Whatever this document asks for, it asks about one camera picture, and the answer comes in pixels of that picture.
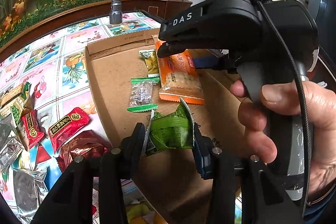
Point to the clear green-edged candy packet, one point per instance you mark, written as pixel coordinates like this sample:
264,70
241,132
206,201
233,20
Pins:
141,96

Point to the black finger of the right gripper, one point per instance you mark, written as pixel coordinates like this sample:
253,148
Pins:
170,48

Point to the silver foil packet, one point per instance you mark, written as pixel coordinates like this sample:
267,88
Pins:
30,190

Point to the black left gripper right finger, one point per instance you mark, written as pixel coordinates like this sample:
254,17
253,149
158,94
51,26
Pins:
264,199

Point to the red sesame candy packet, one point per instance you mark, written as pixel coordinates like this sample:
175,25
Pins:
67,127

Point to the small red candy packet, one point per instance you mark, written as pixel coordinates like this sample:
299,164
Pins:
32,129

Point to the grey metal flashlight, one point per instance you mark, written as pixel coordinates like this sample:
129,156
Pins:
115,15

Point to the orange cracker packet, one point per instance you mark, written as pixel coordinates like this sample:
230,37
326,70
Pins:
179,79

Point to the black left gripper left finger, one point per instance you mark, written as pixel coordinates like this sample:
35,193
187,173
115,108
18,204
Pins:
70,199

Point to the small yellow-green snack packet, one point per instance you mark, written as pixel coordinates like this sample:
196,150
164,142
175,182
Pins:
150,58

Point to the floral fruit-print tablecloth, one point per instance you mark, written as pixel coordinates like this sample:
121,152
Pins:
55,67

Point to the green pea snack packet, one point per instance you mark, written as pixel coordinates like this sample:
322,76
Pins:
16,102

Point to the dark red foil snack packet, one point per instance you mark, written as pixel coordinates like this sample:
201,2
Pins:
87,144

